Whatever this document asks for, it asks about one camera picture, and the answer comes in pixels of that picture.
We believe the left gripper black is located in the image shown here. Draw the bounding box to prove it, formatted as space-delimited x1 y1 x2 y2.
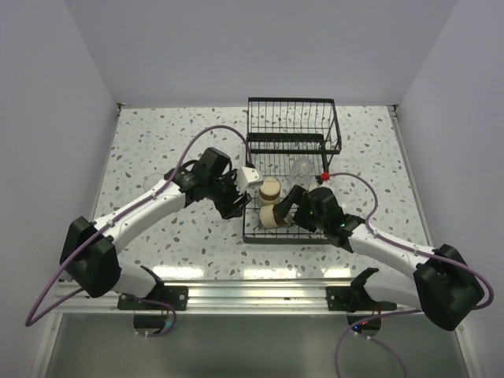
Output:
206 169 251 220

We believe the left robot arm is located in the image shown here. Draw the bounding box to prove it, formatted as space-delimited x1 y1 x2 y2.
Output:
60 147 263 309

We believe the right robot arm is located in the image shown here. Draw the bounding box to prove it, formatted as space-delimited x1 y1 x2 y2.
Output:
272 186 484 331

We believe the clear glass back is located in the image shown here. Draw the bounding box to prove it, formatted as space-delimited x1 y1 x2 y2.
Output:
290 157 314 188

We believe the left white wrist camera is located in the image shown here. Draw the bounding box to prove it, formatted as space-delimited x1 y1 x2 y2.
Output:
235 166 264 192

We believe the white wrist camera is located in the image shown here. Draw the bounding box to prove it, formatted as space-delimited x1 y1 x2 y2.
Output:
235 166 264 192
317 172 331 187

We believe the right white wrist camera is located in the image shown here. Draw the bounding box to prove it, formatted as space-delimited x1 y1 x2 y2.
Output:
317 172 331 187

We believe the black wire dish rack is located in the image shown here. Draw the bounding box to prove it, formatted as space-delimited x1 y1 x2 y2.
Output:
242 97 342 245

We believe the aluminium mounting rail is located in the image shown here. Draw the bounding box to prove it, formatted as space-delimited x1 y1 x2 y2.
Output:
50 277 461 314

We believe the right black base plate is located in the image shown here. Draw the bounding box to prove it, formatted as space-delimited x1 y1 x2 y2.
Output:
325 286 397 313

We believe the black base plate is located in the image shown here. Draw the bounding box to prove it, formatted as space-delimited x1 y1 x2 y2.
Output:
325 286 397 313
117 286 189 311

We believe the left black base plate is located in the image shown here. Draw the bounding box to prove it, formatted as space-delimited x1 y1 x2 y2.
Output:
117 286 189 311

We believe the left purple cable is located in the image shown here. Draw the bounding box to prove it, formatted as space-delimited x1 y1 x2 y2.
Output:
25 124 253 328

